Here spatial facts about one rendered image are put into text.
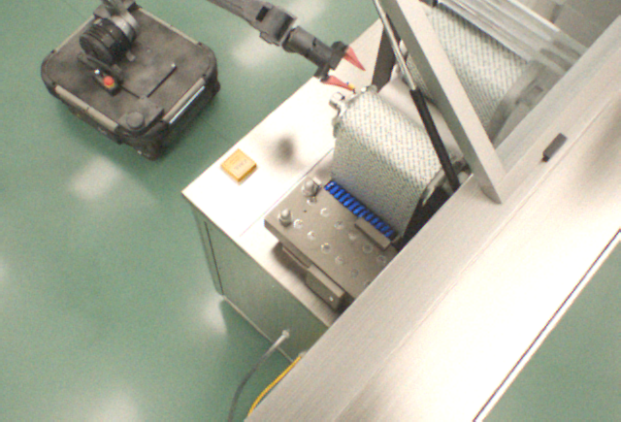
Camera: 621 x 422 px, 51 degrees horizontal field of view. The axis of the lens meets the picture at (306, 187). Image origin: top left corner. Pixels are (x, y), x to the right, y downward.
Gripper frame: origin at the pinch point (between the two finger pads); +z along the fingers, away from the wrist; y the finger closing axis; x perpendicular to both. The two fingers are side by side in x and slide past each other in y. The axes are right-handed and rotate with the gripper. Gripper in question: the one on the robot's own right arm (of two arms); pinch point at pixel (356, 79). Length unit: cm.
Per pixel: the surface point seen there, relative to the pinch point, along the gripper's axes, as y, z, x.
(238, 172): 35.3, -10.5, -16.2
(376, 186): 21.9, 12.1, 18.3
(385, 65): -9.3, 7.5, -8.7
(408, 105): 2.1, 8.9, 17.3
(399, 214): 24.7, 20.2, 18.9
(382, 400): 54, 11, 68
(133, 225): 76, -17, -115
